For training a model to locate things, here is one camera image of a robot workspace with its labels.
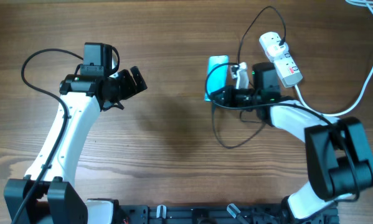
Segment white USB charger plug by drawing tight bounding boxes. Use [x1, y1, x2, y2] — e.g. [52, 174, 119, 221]
[267, 43, 289, 58]

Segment white power strip cord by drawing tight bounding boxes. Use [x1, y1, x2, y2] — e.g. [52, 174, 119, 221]
[294, 2, 373, 118]

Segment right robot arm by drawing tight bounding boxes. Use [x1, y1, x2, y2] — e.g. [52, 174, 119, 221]
[205, 62, 373, 223]

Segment left black camera cable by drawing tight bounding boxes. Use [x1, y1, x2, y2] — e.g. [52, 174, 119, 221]
[10, 47, 85, 224]

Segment Galaxy S25 smartphone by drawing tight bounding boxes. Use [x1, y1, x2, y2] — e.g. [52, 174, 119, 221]
[206, 55, 229, 93]

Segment white power strip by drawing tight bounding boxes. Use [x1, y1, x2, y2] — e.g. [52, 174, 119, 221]
[259, 32, 303, 88]

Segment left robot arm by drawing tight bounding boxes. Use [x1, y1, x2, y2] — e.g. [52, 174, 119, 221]
[4, 42, 147, 223]

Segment white cables at corner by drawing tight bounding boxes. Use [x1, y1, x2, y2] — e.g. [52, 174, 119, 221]
[344, 0, 373, 9]

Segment black USB charging cable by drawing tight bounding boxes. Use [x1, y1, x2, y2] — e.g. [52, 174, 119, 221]
[210, 6, 288, 149]

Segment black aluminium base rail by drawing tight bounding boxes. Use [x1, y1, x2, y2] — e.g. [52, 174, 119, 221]
[116, 203, 340, 224]

